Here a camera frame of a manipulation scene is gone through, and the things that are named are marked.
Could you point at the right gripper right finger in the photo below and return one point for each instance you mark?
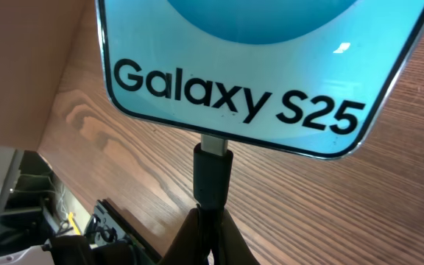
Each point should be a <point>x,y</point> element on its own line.
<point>233,249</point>

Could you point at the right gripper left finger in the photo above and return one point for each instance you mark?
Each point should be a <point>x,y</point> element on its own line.
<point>184,249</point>

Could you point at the smartphone with cyan screen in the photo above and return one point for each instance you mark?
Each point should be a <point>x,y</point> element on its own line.
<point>305,77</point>

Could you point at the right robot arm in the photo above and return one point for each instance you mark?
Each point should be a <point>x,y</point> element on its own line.
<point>202,233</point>

